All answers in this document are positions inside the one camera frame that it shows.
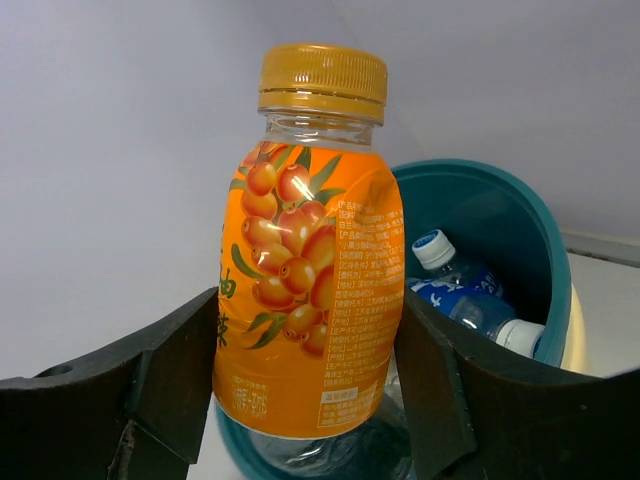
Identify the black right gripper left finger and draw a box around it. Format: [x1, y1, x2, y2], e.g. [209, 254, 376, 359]
[1, 288, 218, 479]

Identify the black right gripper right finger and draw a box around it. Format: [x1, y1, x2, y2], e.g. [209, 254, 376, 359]
[397, 292, 639, 479]

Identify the small blue label water bottle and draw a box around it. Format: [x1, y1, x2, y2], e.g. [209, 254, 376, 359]
[408, 280, 544, 358]

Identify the large blue label water bottle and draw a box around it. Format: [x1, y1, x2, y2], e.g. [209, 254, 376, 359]
[411, 229, 504, 298]

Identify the small orange juice bottle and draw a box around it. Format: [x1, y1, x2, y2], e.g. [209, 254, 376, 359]
[213, 43, 405, 440]

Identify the clear unlabelled plastic bottle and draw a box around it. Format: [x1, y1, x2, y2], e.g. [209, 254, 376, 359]
[249, 360, 414, 479]

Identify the cream bin with teal rim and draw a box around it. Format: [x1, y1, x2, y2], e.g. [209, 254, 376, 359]
[218, 159, 587, 479]

